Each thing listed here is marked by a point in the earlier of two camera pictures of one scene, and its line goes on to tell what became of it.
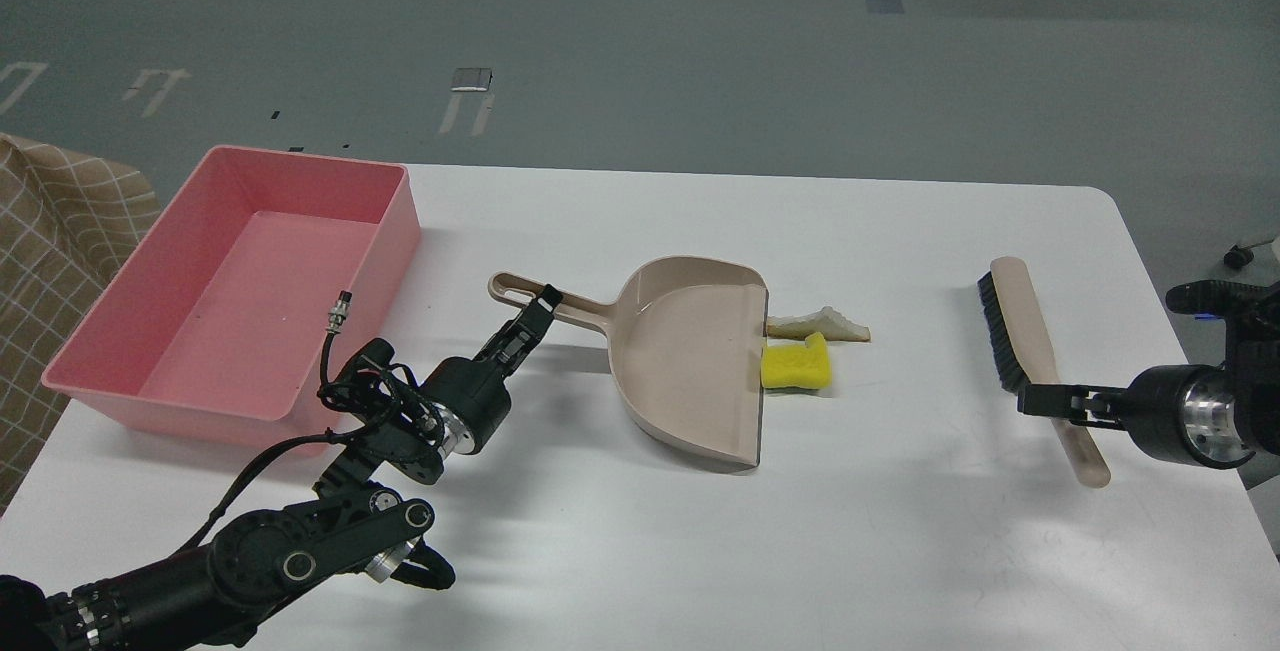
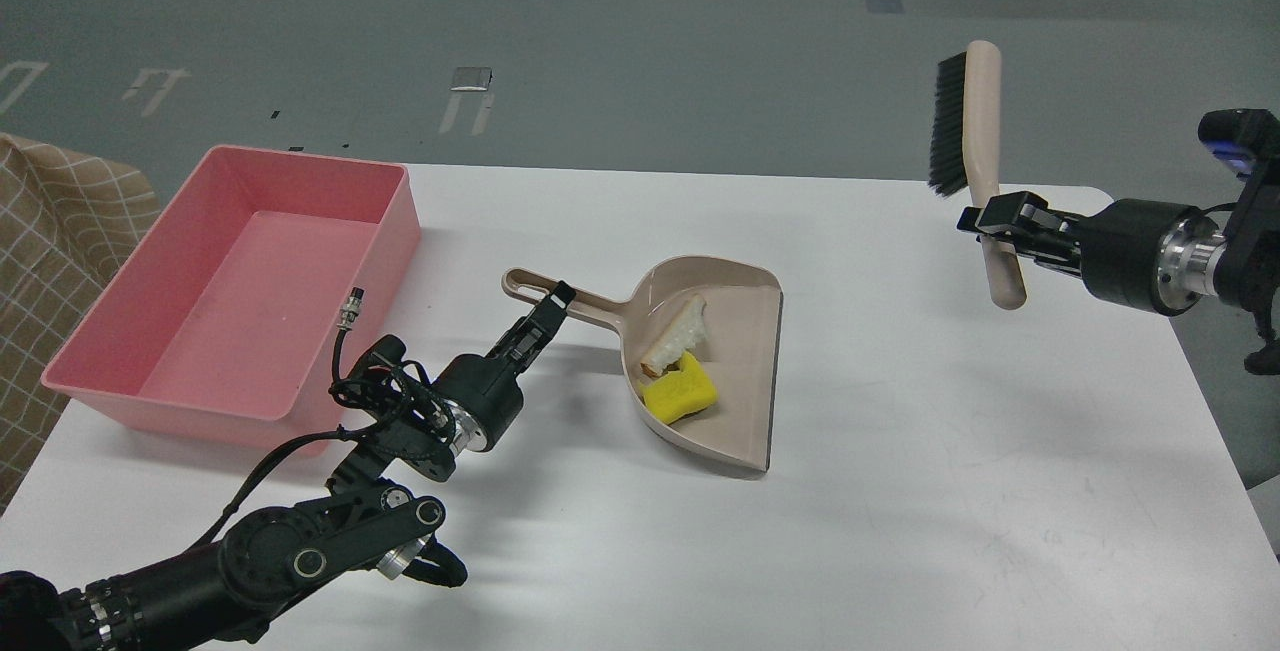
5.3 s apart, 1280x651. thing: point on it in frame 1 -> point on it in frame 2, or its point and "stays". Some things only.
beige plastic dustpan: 686,337 stays
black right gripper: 1178,413 -> 1148,254
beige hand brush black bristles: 1002,339 -> 965,150
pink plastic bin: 235,312 stays
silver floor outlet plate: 471,79 stays
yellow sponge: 797,365 -> 673,395
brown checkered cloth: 68,223 stays
